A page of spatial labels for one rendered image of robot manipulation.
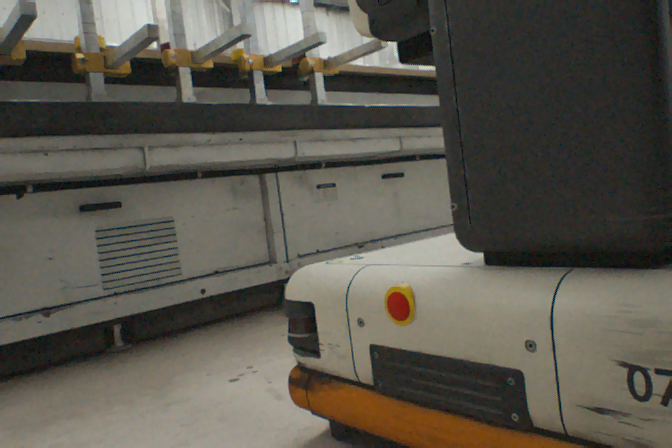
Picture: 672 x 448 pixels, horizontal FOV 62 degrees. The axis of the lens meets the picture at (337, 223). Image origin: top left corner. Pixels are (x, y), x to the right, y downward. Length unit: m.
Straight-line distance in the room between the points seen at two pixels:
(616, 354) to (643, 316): 0.04
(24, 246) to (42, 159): 0.31
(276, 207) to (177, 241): 0.39
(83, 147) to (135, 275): 0.46
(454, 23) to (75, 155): 1.14
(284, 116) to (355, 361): 1.18
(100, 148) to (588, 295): 1.31
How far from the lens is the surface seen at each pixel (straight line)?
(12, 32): 1.41
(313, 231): 2.21
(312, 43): 1.67
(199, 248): 1.94
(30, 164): 1.56
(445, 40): 0.68
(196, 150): 1.71
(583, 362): 0.58
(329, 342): 0.83
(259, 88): 1.84
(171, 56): 1.71
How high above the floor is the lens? 0.39
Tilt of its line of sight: 3 degrees down
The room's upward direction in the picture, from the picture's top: 7 degrees counter-clockwise
